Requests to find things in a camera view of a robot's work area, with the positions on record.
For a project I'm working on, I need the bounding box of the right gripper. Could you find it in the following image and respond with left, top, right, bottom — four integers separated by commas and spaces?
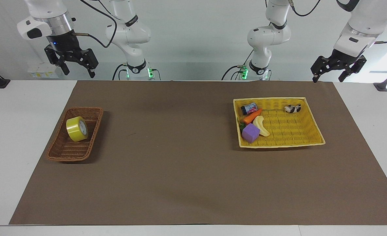
44, 30, 99, 79

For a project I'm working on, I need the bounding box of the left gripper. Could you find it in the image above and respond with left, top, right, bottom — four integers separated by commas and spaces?
310, 49, 367, 83

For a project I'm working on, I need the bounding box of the yellow tape roll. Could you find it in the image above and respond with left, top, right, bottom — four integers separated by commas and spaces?
66, 116, 89, 142

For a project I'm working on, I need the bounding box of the yellow wicker basket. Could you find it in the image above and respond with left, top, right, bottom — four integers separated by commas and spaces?
233, 97, 326, 149

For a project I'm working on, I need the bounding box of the brown wicker basket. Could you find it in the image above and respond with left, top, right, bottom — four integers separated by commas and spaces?
46, 107, 104, 162

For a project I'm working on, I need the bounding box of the small printed can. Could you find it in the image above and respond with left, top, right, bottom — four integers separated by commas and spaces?
241, 102, 259, 115

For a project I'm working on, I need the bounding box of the pale yellow toy banana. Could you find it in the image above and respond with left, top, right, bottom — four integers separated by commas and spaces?
252, 115, 270, 137

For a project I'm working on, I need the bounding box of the orange toy carrot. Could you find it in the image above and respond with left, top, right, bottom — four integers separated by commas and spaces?
242, 108, 263, 125

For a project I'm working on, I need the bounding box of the purple foam cube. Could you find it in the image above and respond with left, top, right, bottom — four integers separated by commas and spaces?
241, 123, 261, 144

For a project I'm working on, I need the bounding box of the white wall socket box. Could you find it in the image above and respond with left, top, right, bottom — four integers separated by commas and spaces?
27, 64, 59, 79

